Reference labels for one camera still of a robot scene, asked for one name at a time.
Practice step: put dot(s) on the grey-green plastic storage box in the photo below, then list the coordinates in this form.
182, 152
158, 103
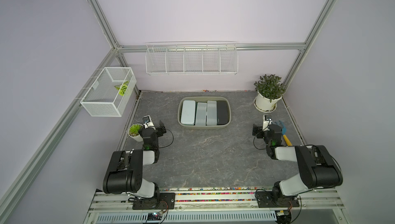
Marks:
204, 99

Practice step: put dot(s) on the blue yellow garden fork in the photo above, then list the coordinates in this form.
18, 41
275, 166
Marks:
284, 130

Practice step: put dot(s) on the white mesh wall basket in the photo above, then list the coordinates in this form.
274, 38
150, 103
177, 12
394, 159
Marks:
102, 98

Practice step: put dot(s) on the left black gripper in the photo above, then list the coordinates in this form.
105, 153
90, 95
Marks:
158, 130

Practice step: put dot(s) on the long white wire wall basket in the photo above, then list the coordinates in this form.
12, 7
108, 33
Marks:
192, 58

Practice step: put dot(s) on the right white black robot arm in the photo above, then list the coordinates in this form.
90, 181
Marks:
316, 167

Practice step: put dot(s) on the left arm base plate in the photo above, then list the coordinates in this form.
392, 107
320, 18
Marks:
153, 201

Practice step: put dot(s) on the light blue pencil case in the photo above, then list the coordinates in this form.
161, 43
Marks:
188, 112

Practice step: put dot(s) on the black pencil case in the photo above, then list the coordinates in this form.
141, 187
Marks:
222, 113

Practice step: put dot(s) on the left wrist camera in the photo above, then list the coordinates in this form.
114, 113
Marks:
147, 122

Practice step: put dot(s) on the large potted green plant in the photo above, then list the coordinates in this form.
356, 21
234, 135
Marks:
270, 90

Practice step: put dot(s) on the small potted succulent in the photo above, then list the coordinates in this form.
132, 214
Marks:
133, 132

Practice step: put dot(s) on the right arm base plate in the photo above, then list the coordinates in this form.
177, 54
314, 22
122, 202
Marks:
276, 200

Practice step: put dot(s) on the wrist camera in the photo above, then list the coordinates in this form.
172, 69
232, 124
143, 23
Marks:
147, 122
267, 120

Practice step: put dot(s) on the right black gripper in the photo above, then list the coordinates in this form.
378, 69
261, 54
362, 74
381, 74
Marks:
259, 131

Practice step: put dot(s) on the aluminium rail frame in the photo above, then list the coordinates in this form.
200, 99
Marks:
226, 205

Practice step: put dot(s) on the green leaf toy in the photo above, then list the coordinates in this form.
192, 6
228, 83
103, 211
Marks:
122, 88

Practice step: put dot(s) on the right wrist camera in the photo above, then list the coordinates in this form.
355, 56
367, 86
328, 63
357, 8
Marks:
267, 120

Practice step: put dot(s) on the clear pencil case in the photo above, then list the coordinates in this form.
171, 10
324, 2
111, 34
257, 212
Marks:
211, 116
201, 114

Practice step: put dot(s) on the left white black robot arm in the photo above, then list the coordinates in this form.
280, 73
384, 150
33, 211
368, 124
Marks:
125, 171

